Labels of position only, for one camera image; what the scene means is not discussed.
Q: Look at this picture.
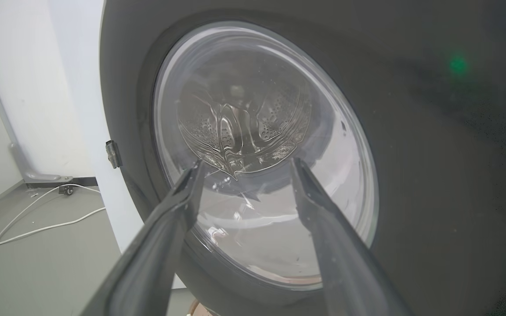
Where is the brown round object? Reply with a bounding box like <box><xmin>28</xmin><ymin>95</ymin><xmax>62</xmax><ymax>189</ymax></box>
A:
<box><xmin>186</xmin><ymin>300</ymin><xmax>213</xmax><ymax>316</ymax></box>

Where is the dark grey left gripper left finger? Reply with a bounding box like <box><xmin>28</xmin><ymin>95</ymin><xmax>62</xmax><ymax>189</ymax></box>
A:
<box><xmin>80</xmin><ymin>159</ymin><xmax>206</xmax><ymax>316</ymax></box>

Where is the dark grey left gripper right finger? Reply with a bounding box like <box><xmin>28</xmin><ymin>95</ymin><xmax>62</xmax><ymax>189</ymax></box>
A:
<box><xmin>289</xmin><ymin>157</ymin><xmax>413</xmax><ymax>316</ymax></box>

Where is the grey stand base with caster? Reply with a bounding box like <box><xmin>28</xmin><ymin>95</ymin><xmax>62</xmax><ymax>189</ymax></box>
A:
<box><xmin>9</xmin><ymin>143</ymin><xmax>98</xmax><ymax>196</ymax></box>

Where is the dark grey washing machine door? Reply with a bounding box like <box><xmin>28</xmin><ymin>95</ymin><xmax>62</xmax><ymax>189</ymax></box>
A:
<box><xmin>99</xmin><ymin>0</ymin><xmax>506</xmax><ymax>316</ymax></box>

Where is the white cable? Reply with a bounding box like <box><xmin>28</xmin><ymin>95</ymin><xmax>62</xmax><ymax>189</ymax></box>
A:
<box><xmin>0</xmin><ymin>183</ymin><xmax>101</xmax><ymax>316</ymax></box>
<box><xmin>0</xmin><ymin>207</ymin><xmax>106</xmax><ymax>254</ymax></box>

